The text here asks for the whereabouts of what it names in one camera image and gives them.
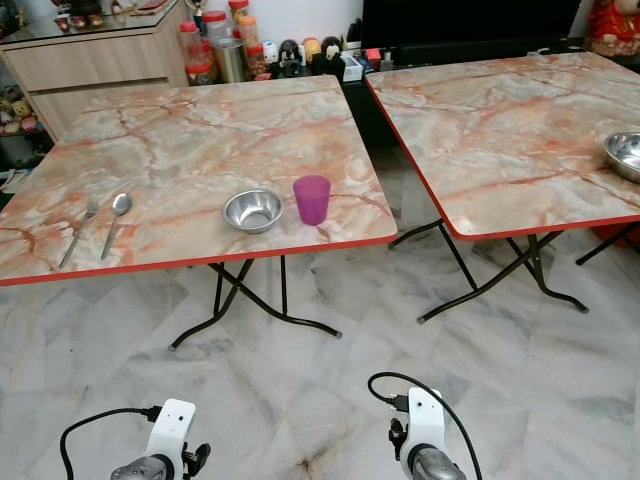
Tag black folding table legs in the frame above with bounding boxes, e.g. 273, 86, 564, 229
389, 217, 640, 325
169, 254, 344, 350

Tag purple plastic cup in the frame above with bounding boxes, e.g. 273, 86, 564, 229
292, 174, 333, 228

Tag silver fork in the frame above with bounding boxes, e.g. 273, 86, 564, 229
57, 197, 100, 270

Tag small steel bowl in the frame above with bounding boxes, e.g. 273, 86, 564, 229
602, 131, 640, 184
223, 188, 285, 235

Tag silver spoon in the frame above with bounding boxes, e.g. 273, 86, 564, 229
100, 192, 133, 262

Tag steel canister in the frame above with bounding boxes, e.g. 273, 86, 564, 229
214, 37, 248, 85

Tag light wooden cabinet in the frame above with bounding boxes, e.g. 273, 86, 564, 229
0, 8, 193, 142

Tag red lidded plastic jar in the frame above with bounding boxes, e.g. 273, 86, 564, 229
179, 21, 215, 87
201, 9, 230, 47
237, 14, 267, 82

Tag black television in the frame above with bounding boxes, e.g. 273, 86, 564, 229
361, 0, 584, 50

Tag red figurine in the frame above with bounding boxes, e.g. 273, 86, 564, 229
587, 0, 640, 57

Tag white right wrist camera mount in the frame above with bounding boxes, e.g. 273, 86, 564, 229
403, 387, 448, 469

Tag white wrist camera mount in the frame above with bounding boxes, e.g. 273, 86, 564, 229
403, 387, 448, 469
147, 398, 198, 471

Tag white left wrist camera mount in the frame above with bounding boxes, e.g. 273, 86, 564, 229
147, 398, 198, 471

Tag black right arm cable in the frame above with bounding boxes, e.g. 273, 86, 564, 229
367, 370, 487, 480

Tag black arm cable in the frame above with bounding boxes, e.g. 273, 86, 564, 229
59, 404, 165, 480
367, 370, 487, 480

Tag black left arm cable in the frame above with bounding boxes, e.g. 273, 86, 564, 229
59, 404, 165, 480

